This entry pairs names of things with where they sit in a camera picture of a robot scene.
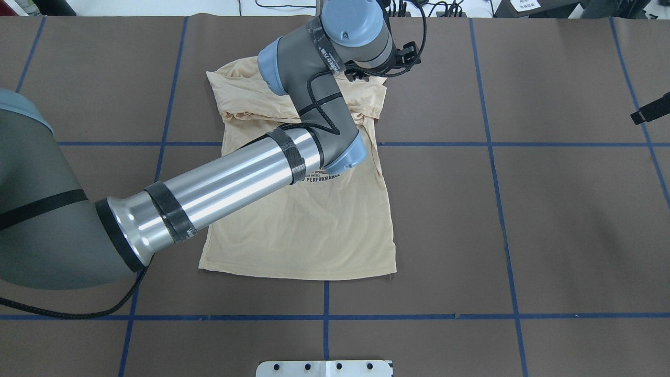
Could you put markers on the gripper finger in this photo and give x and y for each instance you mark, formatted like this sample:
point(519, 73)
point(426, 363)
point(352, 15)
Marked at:
point(652, 111)

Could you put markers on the cream long-sleeve printed shirt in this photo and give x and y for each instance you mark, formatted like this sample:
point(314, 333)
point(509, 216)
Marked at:
point(325, 228)

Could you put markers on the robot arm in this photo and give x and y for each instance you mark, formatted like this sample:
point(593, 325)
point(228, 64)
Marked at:
point(55, 237)

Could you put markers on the brown table mat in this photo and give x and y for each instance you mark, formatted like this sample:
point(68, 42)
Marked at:
point(530, 214)

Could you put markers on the black power strip with plugs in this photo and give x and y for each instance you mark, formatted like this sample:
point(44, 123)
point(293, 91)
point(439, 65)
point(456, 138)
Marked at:
point(439, 9)

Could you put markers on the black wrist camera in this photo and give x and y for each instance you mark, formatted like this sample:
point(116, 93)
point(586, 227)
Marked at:
point(407, 56)

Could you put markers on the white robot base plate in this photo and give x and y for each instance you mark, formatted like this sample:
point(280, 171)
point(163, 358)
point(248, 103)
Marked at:
point(326, 368)

